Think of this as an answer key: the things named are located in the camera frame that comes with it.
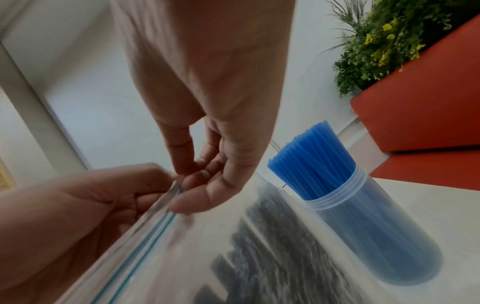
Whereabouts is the person's right hand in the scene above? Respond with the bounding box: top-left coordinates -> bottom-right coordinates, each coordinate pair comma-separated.
108,0 -> 297,215

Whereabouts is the person's left hand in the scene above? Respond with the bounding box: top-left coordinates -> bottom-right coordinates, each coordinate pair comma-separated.
0,162 -> 178,304

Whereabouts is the small bunch of blue straws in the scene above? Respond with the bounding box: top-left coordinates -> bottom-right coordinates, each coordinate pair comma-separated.
266,120 -> 444,286

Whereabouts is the clear bag with white strips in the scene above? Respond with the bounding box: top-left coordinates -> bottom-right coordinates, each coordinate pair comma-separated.
55,170 -> 380,304

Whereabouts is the bag of black straws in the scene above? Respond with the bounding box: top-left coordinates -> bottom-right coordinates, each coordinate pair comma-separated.
194,183 -> 363,304

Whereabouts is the frosted plastic jar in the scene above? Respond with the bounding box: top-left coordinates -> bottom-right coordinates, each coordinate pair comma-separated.
299,166 -> 445,286

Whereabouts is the green plant hedge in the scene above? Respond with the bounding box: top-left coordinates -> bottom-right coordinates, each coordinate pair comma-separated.
320,0 -> 480,98

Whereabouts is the red sofa beside plant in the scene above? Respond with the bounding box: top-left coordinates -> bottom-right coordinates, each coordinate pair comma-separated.
349,12 -> 480,191

